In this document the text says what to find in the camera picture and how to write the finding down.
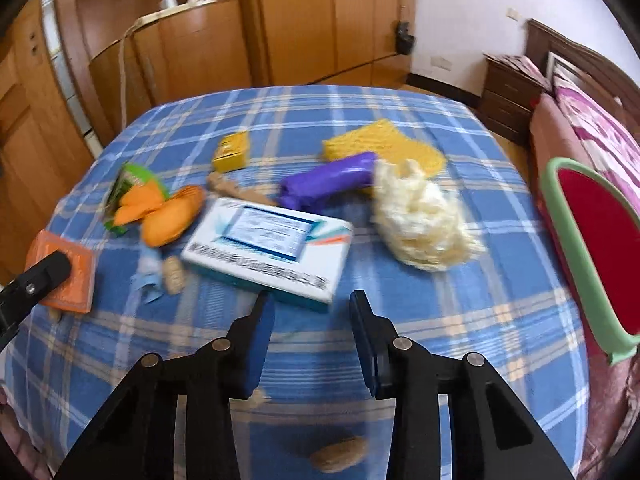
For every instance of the dark wooden nightstand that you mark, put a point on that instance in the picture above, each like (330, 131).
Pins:
(505, 100)

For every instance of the black wall-mounted device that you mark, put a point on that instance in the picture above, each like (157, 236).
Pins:
(404, 37)

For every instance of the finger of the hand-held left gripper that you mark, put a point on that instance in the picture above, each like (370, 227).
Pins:
(47, 270)

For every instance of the dark wooden headboard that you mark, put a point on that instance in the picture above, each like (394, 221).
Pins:
(550, 40)

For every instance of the light brown root piece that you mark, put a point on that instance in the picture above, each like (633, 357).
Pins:
(235, 191)

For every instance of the pink cloth pile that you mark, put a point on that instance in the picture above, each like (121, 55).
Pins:
(520, 67)

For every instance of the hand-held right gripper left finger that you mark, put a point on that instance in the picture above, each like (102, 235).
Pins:
(260, 345)

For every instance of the small yellow box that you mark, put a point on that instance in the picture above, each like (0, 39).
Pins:
(231, 152)

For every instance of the red bin with green rim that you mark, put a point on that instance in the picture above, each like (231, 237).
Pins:
(600, 240)

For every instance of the purple floral quilt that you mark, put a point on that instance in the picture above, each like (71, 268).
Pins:
(600, 125)

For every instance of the white wall outlet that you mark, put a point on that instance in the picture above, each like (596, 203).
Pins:
(514, 13)
(441, 64)

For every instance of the crumpled white plastic bag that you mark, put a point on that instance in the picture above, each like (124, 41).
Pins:
(425, 220)

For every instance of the green snack bag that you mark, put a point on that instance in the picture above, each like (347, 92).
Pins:
(127, 180)

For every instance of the white and blue box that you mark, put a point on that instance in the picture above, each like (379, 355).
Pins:
(270, 260)

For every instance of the framed picture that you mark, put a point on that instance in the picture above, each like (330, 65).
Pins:
(557, 67)

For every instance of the bed with pink floral sheet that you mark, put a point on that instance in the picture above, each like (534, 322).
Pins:
(542, 130)

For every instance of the peanut in shell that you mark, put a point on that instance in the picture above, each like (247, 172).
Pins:
(175, 275)
(261, 400)
(337, 455)

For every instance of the yellow mesh cloth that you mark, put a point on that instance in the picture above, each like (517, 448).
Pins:
(380, 137)

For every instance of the purple plastic bag roll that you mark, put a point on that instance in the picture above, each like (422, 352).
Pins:
(325, 180)

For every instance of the orange square packet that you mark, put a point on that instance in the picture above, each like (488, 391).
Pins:
(80, 285)

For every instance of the wooden wardrobe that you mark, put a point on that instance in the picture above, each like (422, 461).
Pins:
(300, 20)

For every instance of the white power strip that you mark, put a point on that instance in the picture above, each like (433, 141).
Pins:
(165, 14)

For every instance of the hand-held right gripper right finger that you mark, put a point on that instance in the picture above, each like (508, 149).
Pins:
(367, 355)

